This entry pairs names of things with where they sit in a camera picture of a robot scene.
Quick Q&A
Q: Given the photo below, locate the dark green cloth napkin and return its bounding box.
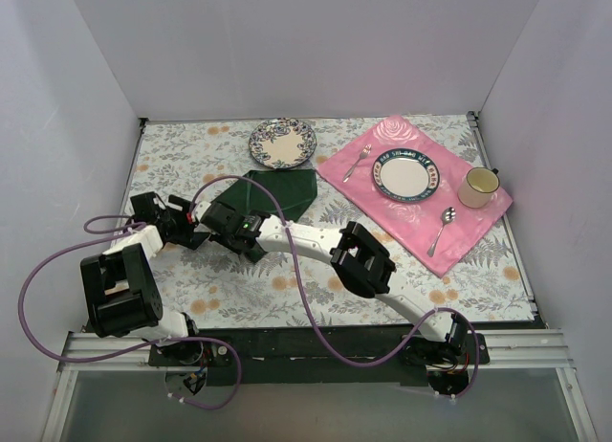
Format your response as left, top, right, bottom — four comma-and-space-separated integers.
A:
213, 169, 317, 222

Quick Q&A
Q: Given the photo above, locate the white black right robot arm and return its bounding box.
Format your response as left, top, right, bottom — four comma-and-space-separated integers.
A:
191, 201, 469, 364

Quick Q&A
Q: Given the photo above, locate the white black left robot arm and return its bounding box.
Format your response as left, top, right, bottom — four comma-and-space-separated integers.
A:
80, 192, 208, 365

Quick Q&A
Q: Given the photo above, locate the blue floral ceramic plate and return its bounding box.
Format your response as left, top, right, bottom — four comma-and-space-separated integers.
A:
249, 118, 317, 169

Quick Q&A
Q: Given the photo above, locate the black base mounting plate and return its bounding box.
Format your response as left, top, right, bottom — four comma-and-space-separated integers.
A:
147, 329, 492, 388

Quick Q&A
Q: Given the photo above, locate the silver fork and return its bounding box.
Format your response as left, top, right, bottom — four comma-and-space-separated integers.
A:
342, 144, 372, 183

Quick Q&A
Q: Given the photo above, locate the pink rose placemat cloth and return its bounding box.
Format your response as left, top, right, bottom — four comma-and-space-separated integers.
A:
317, 116, 513, 276

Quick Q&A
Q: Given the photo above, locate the green rimmed white plate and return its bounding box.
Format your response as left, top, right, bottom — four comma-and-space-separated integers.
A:
372, 148, 440, 203

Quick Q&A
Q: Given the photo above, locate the silver spoon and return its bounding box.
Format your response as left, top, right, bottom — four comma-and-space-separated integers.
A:
427, 207, 456, 257

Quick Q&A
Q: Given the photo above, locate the cream enamel mug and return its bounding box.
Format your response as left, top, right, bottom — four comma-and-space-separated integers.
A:
457, 167, 500, 209

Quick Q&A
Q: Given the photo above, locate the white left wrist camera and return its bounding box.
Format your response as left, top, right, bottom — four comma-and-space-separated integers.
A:
165, 195, 191, 213

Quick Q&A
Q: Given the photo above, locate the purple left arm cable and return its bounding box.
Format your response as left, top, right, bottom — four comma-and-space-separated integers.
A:
17, 214, 243, 412

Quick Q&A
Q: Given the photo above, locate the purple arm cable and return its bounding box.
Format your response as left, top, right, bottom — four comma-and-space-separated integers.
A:
17, 214, 243, 412
188, 175, 483, 400

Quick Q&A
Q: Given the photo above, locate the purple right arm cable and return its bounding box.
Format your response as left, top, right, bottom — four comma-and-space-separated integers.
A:
188, 175, 483, 400

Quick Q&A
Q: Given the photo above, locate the aluminium frame rail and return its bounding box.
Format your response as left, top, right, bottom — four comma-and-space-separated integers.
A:
43, 329, 597, 441

